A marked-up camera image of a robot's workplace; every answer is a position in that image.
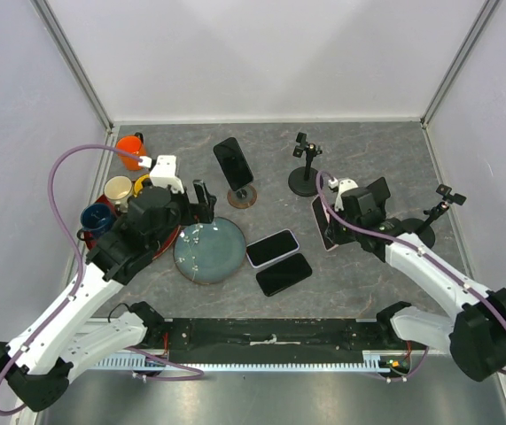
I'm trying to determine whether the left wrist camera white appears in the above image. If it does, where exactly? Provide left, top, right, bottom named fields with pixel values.
left=138, top=155, right=185, bottom=194

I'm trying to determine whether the black phone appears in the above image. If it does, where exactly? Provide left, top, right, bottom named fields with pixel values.
left=213, top=137, right=253, bottom=191
left=255, top=253, right=313, bottom=297

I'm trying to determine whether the black weighted phone stand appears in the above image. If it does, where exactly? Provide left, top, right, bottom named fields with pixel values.
left=401, top=184, right=467, bottom=248

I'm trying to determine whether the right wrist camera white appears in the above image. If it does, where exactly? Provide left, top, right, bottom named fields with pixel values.
left=327, top=177, right=358, bottom=212

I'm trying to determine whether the cream mug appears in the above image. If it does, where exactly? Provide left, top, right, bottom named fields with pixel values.
left=104, top=175, right=134, bottom=213

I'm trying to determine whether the purple cable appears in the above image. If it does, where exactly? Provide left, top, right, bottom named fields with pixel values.
left=0, top=143, right=145, bottom=417
left=315, top=170, right=506, bottom=378

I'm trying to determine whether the orange mug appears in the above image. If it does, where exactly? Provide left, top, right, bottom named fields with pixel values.
left=116, top=132, right=147, bottom=172

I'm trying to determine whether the dark blue mug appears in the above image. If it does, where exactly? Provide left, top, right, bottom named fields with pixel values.
left=76, top=203, right=116, bottom=242

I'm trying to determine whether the pink case phone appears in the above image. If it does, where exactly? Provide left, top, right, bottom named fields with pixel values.
left=311, top=197, right=338, bottom=252

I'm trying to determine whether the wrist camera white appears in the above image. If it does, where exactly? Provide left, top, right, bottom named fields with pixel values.
left=327, top=177, right=358, bottom=212
left=138, top=155, right=185, bottom=194

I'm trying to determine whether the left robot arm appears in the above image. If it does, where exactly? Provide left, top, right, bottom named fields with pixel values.
left=0, top=178, right=216, bottom=412

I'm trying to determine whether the black round phone stand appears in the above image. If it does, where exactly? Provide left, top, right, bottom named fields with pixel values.
left=288, top=132, right=323, bottom=197

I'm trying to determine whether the yellow mug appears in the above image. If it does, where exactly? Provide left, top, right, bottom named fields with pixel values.
left=134, top=174, right=152, bottom=197

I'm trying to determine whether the teal ceramic plate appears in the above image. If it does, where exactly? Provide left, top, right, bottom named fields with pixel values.
left=173, top=217, right=246, bottom=285

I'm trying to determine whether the black folding phone stand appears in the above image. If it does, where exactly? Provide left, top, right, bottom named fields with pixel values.
left=367, top=177, right=391, bottom=216

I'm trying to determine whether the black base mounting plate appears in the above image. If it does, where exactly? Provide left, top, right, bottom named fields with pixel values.
left=142, top=318, right=408, bottom=366

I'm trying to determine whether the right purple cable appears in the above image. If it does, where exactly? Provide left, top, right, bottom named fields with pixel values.
left=315, top=170, right=506, bottom=378

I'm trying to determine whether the lavender case phone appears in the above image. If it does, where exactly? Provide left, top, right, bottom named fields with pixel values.
left=246, top=228, right=300, bottom=268

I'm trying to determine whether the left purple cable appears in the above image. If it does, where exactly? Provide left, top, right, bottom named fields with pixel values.
left=0, top=143, right=145, bottom=417

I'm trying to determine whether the black phone on wooden stand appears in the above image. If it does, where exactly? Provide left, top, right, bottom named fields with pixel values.
left=213, top=137, right=253, bottom=191

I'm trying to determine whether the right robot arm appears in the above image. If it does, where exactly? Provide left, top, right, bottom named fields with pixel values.
left=317, top=187, right=506, bottom=382

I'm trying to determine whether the red round tray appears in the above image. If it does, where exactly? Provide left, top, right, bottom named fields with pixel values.
left=76, top=194, right=181, bottom=260

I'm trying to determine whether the grey cable duct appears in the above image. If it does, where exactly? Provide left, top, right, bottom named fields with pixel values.
left=90, top=352, right=391, bottom=374

